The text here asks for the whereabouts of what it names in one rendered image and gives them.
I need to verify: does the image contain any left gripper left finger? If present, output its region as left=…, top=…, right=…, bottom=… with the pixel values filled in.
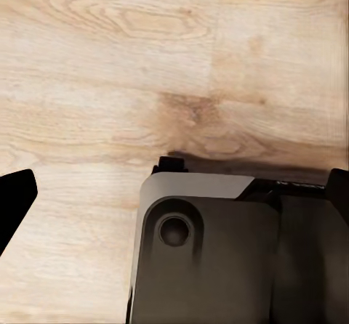
left=0, top=169, right=38, bottom=256

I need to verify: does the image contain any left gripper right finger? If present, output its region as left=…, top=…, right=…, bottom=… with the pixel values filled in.
left=326, top=168, right=349, bottom=227

